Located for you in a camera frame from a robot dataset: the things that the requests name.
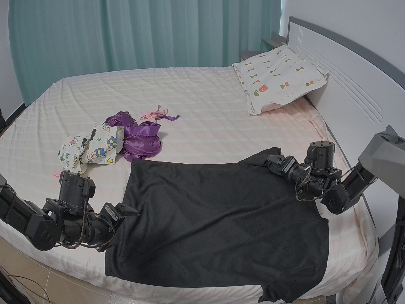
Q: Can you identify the black T-shirt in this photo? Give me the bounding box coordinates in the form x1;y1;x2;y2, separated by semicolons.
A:
104;148;330;303

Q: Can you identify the bed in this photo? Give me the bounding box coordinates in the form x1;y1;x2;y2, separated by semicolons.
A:
0;15;405;304

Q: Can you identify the pale pink garment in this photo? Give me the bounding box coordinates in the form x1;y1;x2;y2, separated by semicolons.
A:
139;105;171;123

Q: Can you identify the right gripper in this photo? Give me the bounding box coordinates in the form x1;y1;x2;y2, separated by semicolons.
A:
267;155;313;187

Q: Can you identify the white printed garment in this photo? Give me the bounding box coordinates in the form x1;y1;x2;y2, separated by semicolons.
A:
58;124;125;175

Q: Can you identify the white printed pillow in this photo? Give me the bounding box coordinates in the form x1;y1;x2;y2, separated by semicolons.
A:
232;45;330;116

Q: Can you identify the blue-green curtain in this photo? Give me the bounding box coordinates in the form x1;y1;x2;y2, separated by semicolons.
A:
9;0;283;107

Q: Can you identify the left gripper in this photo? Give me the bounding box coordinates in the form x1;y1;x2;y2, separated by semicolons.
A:
61;203;140;253

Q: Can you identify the grey bedside table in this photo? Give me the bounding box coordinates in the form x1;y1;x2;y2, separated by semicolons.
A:
240;31;289;63

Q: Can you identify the black cable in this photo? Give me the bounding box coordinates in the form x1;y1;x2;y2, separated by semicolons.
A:
6;274;52;304

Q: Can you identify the purple satin garment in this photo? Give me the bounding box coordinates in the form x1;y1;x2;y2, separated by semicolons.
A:
106;110;181;163

